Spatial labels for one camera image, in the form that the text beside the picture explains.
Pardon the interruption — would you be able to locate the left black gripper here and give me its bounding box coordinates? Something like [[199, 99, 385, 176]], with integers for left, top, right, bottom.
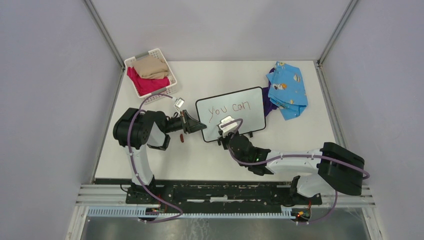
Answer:
[[164, 109, 207, 134]]

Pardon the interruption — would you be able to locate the black framed whiteboard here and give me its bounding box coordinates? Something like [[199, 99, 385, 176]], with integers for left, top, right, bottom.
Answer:
[[195, 86, 267, 143]]

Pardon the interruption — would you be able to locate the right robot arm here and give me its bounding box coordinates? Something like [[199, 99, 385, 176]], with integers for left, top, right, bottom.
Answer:
[[218, 132, 370, 204]]

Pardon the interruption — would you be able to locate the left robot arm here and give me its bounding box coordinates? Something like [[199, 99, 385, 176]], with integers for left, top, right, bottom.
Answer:
[[112, 108, 207, 204]]

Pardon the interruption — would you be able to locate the purple cloth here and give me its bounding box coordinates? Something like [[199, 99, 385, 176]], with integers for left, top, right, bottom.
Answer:
[[261, 81, 278, 117]]

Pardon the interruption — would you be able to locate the magenta cloth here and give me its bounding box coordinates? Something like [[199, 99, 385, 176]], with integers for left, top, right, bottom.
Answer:
[[127, 67, 170, 96]]

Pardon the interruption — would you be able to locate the white plastic basket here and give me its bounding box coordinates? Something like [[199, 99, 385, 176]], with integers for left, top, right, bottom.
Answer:
[[124, 48, 179, 102]]

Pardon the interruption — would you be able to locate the beige folded cloth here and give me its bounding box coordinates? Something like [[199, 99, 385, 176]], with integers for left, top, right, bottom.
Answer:
[[132, 55, 169, 79]]

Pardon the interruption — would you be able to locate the blue patterned cloth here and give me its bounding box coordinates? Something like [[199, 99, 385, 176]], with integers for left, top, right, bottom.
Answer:
[[266, 61, 309, 121]]

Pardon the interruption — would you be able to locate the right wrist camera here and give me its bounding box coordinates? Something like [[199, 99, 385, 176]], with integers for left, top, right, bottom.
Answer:
[[217, 115, 239, 138]]

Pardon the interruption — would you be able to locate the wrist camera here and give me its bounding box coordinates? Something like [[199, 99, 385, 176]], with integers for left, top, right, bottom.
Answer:
[[174, 97, 185, 110], [217, 115, 239, 138]]

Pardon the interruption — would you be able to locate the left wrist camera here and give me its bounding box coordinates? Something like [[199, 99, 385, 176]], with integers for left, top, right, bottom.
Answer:
[[174, 97, 185, 110]]

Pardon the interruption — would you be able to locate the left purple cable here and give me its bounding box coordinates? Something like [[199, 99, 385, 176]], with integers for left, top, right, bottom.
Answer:
[[127, 94, 185, 224]]

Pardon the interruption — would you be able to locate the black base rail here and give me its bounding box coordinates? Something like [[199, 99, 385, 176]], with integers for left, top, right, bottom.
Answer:
[[125, 180, 323, 221]]

